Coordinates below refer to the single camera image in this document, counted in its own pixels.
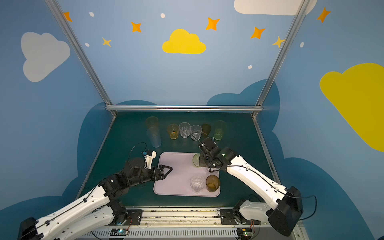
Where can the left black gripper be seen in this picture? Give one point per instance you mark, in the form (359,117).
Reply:
(154,173)

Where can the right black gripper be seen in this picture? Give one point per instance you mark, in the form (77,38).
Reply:
(202,158)

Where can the small green glass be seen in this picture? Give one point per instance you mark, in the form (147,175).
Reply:
(196,160)

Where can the lilac plastic tray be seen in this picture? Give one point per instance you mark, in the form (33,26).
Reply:
(177,183)

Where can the dark amber dimpled glass front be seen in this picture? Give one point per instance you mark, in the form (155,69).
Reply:
(212,183)

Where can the dark amber dimpled glass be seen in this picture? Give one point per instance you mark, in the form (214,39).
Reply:
(212,183)
(206,129)

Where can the clear faceted glass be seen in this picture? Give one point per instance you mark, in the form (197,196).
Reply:
(197,183)

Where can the short orange glass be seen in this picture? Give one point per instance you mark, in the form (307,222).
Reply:
(173,131)

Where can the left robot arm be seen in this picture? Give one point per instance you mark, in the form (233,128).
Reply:
(99,207)

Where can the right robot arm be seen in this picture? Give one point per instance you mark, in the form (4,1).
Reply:
(284,206)

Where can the dark amber dimpled glass back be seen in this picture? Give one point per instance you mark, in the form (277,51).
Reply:
(206,129)

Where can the tall green glass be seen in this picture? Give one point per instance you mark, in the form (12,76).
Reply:
(220,129)

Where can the tall blue frosted glass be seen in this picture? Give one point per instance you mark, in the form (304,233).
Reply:
(154,136)

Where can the tall amber glass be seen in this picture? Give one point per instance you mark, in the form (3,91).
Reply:
(152,122)

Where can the left controller board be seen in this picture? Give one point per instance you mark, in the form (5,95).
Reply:
(121,233)

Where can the controller board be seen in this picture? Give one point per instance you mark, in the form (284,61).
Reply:
(244,234)
(121,233)

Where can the right controller board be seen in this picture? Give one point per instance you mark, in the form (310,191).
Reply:
(244,234)

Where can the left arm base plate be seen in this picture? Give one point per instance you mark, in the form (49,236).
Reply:
(135,217)

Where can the aluminium mounting rail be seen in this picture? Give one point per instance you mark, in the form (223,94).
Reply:
(190,223)

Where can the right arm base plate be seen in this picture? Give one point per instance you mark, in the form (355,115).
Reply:
(230,217)

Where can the right aluminium frame post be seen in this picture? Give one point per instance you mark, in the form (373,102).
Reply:
(291,34)

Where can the aluminium frame post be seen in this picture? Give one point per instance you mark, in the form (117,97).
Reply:
(291,34)
(64,24)

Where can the back horizontal aluminium frame bar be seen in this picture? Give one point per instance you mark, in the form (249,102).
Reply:
(142,108)

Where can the left aluminium frame post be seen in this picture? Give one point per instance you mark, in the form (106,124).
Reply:
(64,24)

